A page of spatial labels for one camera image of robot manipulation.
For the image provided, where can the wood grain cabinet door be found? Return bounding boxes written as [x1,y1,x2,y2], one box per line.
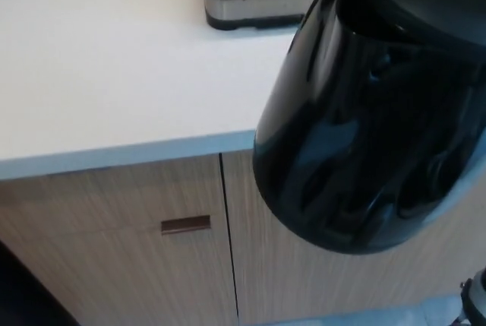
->
[222,147,486,326]

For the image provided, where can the black electric kettle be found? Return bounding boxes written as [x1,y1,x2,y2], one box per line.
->
[252,0,486,257]

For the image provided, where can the recessed metal drawer handle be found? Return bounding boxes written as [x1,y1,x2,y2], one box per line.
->
[160,214,212,235]

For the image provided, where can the wood grain drawer front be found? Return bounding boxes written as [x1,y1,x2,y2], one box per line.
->
[0,153,238,326]

